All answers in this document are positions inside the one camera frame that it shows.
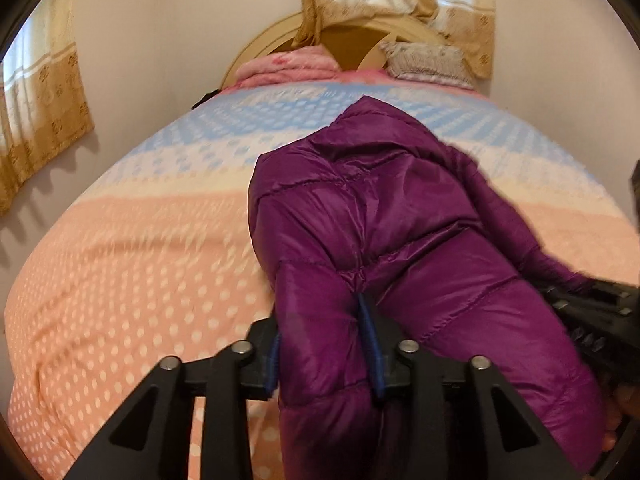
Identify purple down jacket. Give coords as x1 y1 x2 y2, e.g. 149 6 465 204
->
248 97 605 479

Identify polka dot bed quilt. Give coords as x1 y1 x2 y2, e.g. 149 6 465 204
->
4 81 639 479

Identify pink bed sheet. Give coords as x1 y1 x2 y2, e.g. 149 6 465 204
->
219 68 490 101

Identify striped grey pillow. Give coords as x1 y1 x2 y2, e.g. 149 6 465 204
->
378 41 475 90

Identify folded pink blanket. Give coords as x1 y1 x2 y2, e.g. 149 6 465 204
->
234 46 342 89

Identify beige wooden headboard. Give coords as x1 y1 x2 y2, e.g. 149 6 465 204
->
220 13 447 89

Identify beige side window curtain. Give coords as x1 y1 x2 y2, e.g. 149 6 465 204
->
0 0 94 214

